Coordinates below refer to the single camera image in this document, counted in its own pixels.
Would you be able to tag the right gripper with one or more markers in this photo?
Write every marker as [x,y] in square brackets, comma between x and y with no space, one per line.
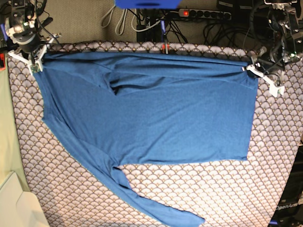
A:
[26,37]

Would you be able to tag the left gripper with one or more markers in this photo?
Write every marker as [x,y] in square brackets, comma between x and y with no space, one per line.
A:
[270,59]

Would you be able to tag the blue long-sleeve T-shirt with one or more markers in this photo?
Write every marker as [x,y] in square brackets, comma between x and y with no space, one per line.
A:
[112,109]

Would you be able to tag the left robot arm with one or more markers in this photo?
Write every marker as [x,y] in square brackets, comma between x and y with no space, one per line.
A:
[275,25]

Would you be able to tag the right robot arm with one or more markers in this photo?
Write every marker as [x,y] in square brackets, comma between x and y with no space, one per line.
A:
[22,13]

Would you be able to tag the black power strip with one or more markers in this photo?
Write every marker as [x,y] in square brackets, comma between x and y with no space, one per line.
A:
[204,14]

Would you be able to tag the blue box at top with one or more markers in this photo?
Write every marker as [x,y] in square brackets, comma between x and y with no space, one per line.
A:
[147,4]

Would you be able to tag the fan-patterned tablecloth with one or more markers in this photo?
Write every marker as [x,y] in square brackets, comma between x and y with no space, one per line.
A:
[225,193]

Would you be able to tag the black OpenArm base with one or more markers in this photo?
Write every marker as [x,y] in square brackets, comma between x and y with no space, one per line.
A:
[289,212]

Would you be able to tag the white plastic bin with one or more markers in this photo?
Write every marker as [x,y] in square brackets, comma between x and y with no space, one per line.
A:
[19,208]

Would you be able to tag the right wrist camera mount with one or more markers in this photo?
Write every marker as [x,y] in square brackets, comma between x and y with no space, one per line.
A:
[34,61]

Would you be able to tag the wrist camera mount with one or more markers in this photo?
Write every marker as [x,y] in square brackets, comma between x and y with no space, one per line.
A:
[34,61]
[274,89]

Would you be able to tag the blue-handled clamp left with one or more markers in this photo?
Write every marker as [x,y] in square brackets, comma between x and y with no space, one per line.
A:
[4,39]

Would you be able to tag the blue-handled clamp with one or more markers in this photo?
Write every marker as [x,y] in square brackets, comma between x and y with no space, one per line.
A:
[165,45]
[4,39]

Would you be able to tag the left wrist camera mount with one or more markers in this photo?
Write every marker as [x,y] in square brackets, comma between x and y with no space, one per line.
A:
[274,89]

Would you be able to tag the blue-handled clamp centre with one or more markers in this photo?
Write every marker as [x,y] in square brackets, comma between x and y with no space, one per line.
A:
[165,45]

